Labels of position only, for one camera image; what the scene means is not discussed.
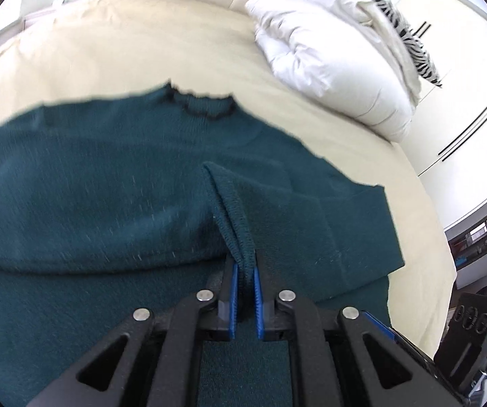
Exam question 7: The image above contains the off-white blanket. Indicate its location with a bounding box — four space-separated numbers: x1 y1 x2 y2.
364 2 423 106

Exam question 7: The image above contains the dark shelf unit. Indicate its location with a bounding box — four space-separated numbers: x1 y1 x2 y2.
444 197 487 291

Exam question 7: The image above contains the zebra print pillow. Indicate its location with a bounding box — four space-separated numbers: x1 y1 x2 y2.
299 0 443 89

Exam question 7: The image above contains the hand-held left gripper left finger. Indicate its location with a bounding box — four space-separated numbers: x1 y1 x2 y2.
27 259 240 407

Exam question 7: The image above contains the long black wardrobe handle pair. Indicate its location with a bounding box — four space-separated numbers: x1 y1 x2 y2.
437 88 487 162

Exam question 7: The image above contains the dark teal knit sweater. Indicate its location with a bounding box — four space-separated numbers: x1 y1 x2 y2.
0 81 405 407

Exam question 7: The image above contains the cream bed sheet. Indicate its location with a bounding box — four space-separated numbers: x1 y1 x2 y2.
0 0 458 391

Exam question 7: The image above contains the white duvet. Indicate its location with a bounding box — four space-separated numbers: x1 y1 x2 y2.
244 0 416 142

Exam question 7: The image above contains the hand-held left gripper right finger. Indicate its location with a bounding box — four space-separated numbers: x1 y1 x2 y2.
252 255 465 407

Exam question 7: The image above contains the white wardrobe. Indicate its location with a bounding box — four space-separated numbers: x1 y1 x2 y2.
356 0 487 230

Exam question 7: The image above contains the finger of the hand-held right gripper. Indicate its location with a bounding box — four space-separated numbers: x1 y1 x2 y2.
361 311 398 343

